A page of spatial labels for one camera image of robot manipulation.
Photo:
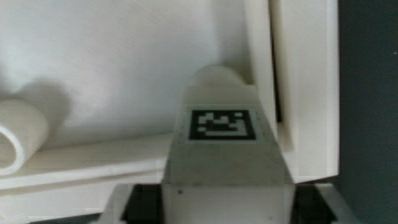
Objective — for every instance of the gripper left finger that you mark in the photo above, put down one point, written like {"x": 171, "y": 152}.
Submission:
{"x": 133, "y": 206}

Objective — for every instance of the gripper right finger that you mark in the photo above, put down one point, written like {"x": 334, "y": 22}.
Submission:
{"x": 320, "y": 207}

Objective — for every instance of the white square tabletop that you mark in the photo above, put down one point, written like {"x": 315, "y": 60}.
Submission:
{"x": 98, "y": 60}

